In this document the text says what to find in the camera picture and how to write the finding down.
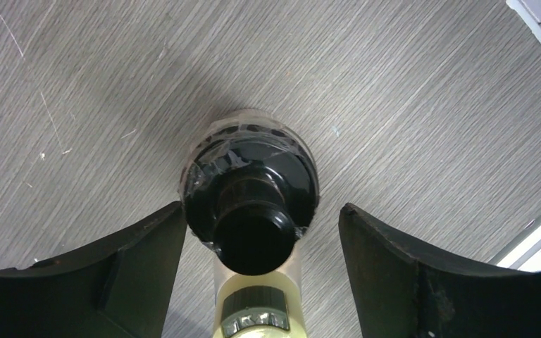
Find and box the yellow lid grain jar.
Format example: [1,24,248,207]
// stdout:
[212,245,308,338]

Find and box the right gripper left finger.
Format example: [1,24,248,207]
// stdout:
[0,202,187,337]

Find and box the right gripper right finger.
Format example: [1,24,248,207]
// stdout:
[339,204,541,337]

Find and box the small black cap shaker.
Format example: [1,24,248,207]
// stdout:
[179,108,320,276]

